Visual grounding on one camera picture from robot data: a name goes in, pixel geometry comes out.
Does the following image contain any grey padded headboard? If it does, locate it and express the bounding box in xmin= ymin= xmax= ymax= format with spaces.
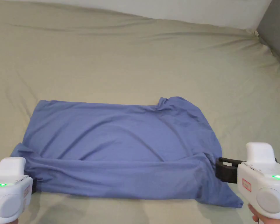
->
xmin=256 ymin=0 xmax=280 ymax=69

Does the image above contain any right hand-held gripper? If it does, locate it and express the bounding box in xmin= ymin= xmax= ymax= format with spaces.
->
xmin=215 ymin=142 xmax=280 ymax=221

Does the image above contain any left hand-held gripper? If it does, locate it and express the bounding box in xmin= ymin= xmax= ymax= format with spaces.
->
xmin=0 ymin=157 xmax=37 ymax=221

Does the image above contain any bed with pale green sheet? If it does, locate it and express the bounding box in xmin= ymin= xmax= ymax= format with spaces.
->
xmin=0 ymin=1 xmax=280 ymax=224

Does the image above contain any blue shirt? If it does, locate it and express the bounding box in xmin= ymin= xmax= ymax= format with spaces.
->
xmin=10 ymin=95 xmax=244 ymax=209

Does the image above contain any person's right hand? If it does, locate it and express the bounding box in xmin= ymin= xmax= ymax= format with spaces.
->
xmin=247 ymin=203 xmax=280 ymax=224

